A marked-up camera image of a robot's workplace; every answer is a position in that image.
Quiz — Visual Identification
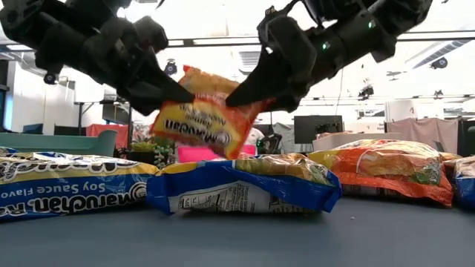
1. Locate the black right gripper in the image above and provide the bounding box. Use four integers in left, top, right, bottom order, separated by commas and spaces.
225, 15, 350, 113

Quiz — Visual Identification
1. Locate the white plastic bin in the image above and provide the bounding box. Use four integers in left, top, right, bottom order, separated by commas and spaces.
312, 132, 389, 152

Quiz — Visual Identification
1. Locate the person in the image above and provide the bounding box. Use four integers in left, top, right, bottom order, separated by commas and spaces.
243, 127, 265, 146

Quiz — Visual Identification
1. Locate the teal plastic bin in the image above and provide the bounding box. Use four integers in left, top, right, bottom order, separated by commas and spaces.
0, 129, 119, 157

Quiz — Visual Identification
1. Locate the pink cloth partition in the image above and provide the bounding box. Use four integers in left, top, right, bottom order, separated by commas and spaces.
385, 117, 460, 161

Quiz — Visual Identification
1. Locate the red partition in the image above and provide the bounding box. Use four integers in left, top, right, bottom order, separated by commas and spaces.
85, 123, 130, 150

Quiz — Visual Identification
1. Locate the dark seat back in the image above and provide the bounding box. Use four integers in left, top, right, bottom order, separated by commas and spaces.
53, 125, 87, 136
22, 123, 45, 135

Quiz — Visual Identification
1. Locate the silver ceiling air duct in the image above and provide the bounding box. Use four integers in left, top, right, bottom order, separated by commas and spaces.
237, 50, 263, 75

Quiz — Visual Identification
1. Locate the red plastic bin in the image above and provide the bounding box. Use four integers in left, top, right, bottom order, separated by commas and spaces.
177, 144, 257, 163

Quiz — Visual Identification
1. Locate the white pillar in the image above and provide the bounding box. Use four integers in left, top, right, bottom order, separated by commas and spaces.
384, 99, 420, 123

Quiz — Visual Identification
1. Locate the potted green succulent plant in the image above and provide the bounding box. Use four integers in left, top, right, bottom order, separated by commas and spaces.
125, 135, 178, 170

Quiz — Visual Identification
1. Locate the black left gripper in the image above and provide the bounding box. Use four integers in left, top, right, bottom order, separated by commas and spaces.
83, 15, 197, 117

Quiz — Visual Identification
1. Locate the black monitor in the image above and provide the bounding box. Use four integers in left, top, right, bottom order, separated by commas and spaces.
456, 119, 475, 157
294, 114, 344, 145

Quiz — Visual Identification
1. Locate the distant black metal frame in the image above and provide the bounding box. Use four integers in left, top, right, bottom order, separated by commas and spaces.
73, 98, 131, 149

